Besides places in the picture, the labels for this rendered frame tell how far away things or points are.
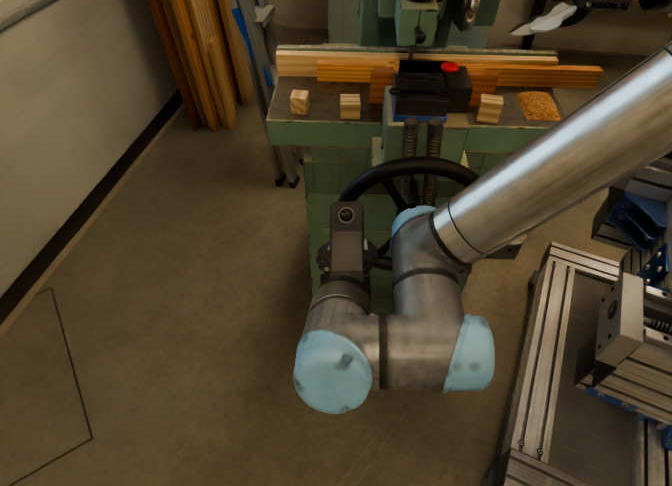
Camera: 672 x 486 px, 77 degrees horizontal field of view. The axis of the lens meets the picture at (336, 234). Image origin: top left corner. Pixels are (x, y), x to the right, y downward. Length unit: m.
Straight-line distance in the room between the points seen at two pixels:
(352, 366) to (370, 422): 1.05
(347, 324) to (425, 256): 0.12
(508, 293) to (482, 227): 1.33
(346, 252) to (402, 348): 0.19
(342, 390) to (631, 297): 0.58
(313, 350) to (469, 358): 0.15
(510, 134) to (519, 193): 0.49
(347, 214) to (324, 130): 0.33
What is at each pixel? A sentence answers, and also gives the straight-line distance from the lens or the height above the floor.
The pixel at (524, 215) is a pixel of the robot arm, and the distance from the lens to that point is 0.44.
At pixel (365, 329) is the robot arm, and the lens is 0.43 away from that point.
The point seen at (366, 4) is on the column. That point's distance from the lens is 1.12.
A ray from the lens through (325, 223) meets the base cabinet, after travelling 1.04.
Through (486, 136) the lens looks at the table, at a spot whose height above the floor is 0.88.
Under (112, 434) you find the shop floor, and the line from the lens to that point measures 1.58.
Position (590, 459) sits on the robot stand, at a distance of 1.35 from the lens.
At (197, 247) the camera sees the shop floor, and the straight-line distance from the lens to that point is 1.88.
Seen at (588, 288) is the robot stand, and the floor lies 0.21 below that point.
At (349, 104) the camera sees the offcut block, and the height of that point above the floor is 0.93.
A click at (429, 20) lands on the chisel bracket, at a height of 1.05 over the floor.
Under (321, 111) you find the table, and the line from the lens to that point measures 0.89.
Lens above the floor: 1.37
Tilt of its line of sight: 48 degrees down
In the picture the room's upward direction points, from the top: straight up
